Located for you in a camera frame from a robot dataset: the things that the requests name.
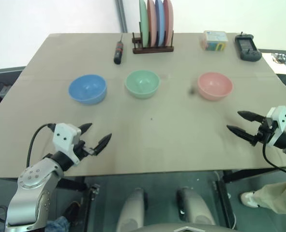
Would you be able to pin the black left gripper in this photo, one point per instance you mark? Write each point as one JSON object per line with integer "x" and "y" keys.
{"x": 83, "y": 149}

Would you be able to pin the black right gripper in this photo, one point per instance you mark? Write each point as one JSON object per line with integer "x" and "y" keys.
{"x": 266, "y": 133}

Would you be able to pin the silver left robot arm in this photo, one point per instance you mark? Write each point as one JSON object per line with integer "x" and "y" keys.
{"x": 34, "y": 178}

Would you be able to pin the blue bowl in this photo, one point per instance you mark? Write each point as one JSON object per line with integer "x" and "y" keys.
{"x": 87, "y": 90}

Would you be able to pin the red bowl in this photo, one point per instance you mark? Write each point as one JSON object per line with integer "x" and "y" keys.
{"x": 215, "y": 86}

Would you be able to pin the black table clamp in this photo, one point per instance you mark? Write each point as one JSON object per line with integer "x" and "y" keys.
{"x": 94, "y": 192}

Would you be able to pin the white paper sheet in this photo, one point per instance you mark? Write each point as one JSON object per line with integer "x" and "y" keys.
{"x": 279, "y": 67}

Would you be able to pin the green bowl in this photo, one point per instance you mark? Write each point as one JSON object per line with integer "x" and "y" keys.
{"x": 142, "y": 84}

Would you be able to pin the white sneaker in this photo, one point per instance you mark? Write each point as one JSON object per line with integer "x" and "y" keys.
{"x": 248, "y": 199}

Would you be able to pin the black handheld remote controller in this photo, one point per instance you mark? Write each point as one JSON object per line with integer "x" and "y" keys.
{"x": 248, "y": 49}

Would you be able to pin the brown shoe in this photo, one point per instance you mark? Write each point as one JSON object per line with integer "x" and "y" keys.
{"x": 72, "y": 210}

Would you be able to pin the beige trouser leg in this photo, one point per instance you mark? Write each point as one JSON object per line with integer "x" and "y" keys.
{"x": 275, "y": 198}

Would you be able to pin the grey rounded robot leg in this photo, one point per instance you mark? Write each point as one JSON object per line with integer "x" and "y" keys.
{"x": 193, "y": 210}
{"x": 131, "y": 210}

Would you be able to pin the black and red screwdriver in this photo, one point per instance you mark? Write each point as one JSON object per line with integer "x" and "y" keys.
{"x": 118, "y": 52}

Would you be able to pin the clear box of coloured cards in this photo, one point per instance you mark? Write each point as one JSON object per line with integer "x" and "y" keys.
{"x": 214, "y": 41}

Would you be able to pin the blue jeans leg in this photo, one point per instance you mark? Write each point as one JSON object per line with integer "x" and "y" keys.
{"x": 58, "y": 224}

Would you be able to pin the small grey device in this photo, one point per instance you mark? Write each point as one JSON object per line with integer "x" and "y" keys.
{"x": 4, "y": 90}

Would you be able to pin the dark wooden plate rack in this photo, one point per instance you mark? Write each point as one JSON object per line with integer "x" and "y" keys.
{"x": 152, "y": 49}

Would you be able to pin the black side table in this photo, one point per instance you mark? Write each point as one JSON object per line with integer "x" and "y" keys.
{"x": 0, "y": 79}

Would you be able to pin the green plate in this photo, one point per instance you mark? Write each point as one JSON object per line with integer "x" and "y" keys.
{"x": 143, "y": 24}

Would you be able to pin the grey metal pole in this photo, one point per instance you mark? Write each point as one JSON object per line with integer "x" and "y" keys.
{"x": 122, "y": 17}

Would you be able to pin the grey robot torso edge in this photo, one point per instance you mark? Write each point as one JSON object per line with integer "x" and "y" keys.
{"x": 181, "y": 228}

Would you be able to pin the pink plate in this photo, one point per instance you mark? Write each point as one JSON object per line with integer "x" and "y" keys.
{"x": 152, "y": 24}

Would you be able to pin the red plate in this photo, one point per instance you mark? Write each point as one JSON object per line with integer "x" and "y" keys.
{"x": 169, "y": 23}

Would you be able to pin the blue plate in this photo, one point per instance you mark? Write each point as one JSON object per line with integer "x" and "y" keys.
{"x": 160, "y": 24}

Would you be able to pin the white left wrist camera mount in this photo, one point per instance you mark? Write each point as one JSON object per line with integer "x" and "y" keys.
{"x": 64, "y": 137}

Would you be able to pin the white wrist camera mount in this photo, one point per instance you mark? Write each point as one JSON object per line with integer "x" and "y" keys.
{"x": 64, "y": 137}
{"x": 280, "y": 117}

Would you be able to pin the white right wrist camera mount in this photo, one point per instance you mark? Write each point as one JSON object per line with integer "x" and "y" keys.
{"x": 280, "y": 117}

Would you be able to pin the black table frame bar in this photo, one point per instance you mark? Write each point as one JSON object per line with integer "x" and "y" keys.
{"x": 71, "y": 184}
{"x": 249, "y": 175}

